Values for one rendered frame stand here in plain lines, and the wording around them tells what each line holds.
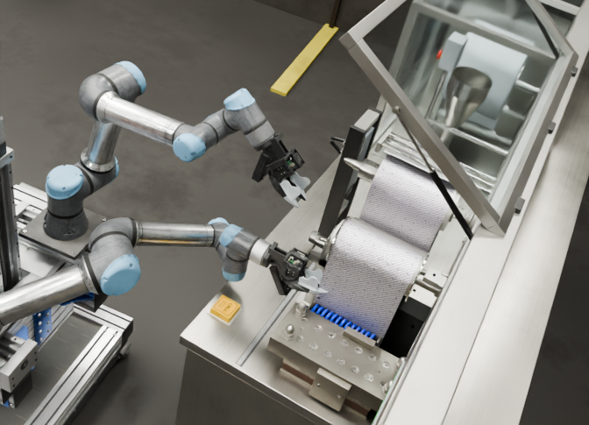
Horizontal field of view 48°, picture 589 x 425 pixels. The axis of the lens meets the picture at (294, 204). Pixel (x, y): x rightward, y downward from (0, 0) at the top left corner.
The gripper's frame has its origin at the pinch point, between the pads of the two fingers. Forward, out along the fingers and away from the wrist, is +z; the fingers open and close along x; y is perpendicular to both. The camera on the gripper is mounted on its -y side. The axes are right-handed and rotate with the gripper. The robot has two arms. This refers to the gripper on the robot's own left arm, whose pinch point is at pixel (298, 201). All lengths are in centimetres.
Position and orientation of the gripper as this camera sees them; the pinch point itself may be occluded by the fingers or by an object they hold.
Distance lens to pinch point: 192.3
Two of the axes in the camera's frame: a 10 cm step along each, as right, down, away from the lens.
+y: 7.1, -2.9, -6.4
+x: 4.5, -5.1, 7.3
